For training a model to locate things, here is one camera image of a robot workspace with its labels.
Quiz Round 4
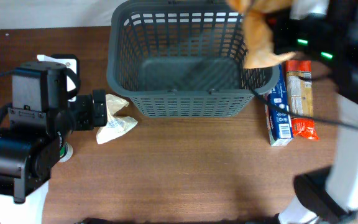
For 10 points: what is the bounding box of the beige food pouch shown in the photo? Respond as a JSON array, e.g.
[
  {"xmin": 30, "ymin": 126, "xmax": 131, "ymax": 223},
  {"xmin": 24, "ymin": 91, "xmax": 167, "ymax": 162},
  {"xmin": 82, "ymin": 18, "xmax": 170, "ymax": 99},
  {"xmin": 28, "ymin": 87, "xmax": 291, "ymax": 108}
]
[{"xmin": 96, "ymin": 94, "xmax": 138, "ymax": 144}]

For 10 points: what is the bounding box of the green lidded jar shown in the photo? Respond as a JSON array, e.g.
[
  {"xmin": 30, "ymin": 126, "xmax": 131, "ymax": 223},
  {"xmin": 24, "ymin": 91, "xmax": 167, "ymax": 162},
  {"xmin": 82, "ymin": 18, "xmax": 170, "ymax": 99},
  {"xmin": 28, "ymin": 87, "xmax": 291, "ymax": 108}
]
[{"xmin": 59, "ymin": 142, "xmax": 73, "ymax": 162}]

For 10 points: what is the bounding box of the orange coffee sachet bag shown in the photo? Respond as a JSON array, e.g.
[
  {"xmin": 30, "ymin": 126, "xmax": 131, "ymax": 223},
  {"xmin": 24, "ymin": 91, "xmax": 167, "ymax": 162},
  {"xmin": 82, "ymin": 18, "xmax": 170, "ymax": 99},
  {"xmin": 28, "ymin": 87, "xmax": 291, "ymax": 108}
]
[{"xmin": 226, "ymin": 0, "xmax": 296, "ymax": 69}]

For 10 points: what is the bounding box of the orange ended biscuit packet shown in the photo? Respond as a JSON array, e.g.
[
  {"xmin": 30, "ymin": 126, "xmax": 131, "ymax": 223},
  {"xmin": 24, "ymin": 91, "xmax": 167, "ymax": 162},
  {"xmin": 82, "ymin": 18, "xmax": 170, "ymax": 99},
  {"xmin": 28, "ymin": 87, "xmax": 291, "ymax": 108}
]
[{"xmin": 285, "ymin": 60, "xmax": 319, "ymax": 140}]

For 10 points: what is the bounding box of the blue tissue multipack box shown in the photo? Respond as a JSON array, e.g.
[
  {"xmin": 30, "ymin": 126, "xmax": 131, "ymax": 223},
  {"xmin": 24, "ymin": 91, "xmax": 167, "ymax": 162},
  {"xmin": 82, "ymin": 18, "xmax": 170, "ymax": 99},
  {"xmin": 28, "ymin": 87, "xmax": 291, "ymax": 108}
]
[{"xmin": 264, "ymin": 65, "xmax": 293, "ymax": 146}]

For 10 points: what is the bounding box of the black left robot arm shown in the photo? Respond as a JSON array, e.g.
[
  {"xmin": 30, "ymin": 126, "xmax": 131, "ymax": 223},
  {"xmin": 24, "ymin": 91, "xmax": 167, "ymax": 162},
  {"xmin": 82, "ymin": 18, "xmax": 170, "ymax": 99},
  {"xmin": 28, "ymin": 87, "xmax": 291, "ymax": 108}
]
[{"xmin": 0, "ymin": 62, "xmax": 107, "ymax": 204}]

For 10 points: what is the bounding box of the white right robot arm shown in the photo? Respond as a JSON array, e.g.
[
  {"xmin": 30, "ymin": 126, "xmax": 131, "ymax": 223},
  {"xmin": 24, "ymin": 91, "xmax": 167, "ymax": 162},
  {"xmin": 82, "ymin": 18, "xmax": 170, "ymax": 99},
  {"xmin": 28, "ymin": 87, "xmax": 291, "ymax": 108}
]
[{"xmin": 265, "ymin": 1, "xmax": 358, "ymax": 223}]

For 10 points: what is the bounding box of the grey plastic basket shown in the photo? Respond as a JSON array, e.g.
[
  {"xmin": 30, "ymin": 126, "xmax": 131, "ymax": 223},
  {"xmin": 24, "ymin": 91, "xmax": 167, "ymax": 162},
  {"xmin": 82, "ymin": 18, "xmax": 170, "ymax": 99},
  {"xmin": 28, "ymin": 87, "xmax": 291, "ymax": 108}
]
[{"xmin": 106, "ymin": 1, "xmax": 280, "ymax": 118}]

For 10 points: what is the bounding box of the black table edge rail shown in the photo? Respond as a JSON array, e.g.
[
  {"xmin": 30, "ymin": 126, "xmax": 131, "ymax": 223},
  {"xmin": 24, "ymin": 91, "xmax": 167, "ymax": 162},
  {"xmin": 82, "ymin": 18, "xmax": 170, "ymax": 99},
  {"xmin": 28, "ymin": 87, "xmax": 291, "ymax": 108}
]
[{"xmin": 75, "ymin": 214, "xmax": 280, "ymax": 224}]

